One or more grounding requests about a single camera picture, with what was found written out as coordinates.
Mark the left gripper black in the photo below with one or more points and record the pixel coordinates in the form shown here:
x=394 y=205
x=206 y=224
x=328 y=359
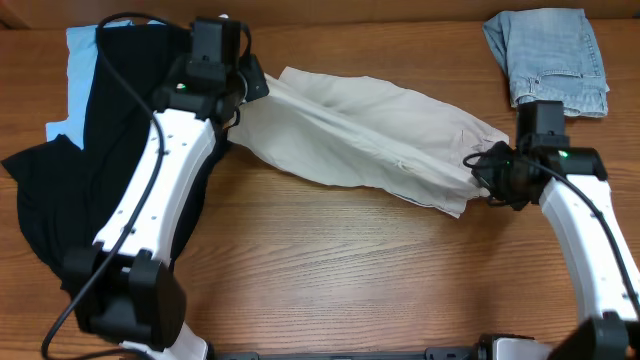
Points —
x=255 y=76

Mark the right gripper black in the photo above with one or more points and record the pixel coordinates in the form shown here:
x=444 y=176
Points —
x=500 y=175

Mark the beige khaki shorts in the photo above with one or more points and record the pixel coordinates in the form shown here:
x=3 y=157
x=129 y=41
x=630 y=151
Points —
x=367 y=132

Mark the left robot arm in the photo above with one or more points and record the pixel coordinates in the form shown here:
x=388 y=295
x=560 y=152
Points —
x=122 y=286

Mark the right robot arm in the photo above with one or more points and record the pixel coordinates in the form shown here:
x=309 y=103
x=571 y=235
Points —
x=570 y=185

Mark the folded light blue jeans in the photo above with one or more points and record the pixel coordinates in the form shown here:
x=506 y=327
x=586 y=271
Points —
x=550 y=54

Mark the light blue shirt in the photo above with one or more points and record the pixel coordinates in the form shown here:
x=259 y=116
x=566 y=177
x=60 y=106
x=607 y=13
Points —
x=95 y=98

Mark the black t-shirt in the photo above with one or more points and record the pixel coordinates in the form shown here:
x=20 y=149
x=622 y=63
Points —
x=66 y=195

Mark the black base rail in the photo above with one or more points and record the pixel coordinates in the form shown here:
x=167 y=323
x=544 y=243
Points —
x=433 y=353

